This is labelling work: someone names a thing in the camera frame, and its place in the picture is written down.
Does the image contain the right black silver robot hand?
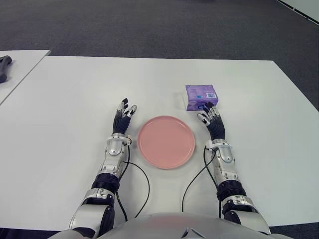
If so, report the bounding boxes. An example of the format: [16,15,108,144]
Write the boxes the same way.
[196,101,227,143]

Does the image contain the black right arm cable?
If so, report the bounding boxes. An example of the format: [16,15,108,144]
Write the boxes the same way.
[181,146,222,219]

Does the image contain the pink round plate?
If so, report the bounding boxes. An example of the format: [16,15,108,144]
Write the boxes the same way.
[137,115,196,170]

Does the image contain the dark grey handheld tool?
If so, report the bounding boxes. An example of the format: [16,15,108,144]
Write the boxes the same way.
[0,55,13,84]

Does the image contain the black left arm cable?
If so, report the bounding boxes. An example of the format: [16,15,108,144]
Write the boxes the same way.
[116,143,151,223]

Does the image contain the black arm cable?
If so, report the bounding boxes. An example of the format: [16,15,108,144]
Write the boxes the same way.
[181,146,222,219]
[116,143,151,223]

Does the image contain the silver robot torso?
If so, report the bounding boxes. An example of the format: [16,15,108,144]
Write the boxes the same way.
[49,212,275,239]

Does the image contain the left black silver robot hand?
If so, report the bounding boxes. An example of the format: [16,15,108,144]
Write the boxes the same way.
[112,97,138,136]

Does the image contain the purple tissue paper pack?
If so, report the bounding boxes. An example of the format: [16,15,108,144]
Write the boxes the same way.
[184,84,220,112]

